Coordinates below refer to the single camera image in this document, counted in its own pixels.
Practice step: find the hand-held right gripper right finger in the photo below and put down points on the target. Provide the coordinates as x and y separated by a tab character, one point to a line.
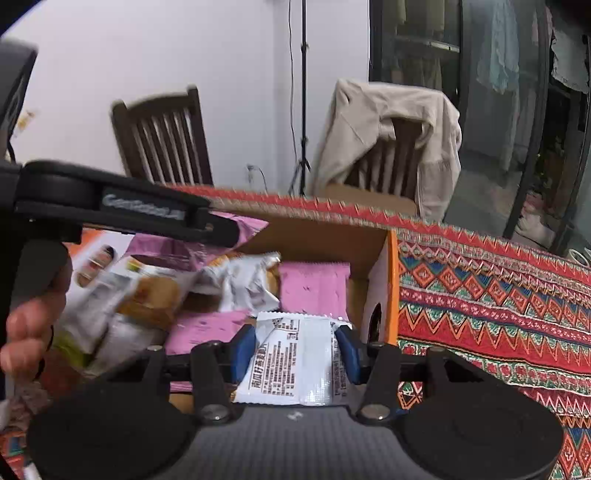
352	360

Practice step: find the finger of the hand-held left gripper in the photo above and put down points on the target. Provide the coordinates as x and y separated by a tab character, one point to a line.
69	189

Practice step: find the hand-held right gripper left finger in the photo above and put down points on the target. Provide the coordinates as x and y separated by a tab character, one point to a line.
242	355

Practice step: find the white printed snack packet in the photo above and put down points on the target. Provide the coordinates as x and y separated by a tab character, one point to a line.
295	364

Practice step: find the green white snack packet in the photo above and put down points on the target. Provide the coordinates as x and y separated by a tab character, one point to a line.
74	346

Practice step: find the orange white cardboard box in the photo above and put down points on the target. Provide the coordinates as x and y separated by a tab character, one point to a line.
323	240

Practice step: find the person's left hand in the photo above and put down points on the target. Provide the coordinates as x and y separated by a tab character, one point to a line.
27	332

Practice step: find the pink snack packet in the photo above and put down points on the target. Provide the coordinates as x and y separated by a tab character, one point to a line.
314	288
161	251
207	330

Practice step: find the dark wooden chair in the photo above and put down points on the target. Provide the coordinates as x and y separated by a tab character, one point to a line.
122	138
406	157

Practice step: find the crumpled silver snack packet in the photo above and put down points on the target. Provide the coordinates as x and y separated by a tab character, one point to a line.
240	281

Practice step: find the clear bread packet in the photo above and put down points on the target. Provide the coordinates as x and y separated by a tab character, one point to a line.
152	295

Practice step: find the red patterned tablecloth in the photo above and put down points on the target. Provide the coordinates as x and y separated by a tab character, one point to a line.
485	300

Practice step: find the brown cardboard box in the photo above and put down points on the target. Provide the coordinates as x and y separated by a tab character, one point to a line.
364	198

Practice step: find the pink white shoes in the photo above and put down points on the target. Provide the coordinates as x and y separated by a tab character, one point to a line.
535	221

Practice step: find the glass sliding door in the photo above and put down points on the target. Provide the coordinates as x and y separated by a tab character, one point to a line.
489	161

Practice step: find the black tripod stand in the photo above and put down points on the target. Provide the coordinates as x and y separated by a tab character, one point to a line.
304	115

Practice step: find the beige jacket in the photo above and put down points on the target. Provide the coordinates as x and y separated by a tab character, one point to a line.
369	110

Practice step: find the light blue hanging garment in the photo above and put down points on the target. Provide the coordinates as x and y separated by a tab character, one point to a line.
498	46

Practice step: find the white hanging garment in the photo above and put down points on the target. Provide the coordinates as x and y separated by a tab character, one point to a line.
572	55

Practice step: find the wall socket with plug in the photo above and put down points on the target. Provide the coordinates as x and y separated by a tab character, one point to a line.
251	170

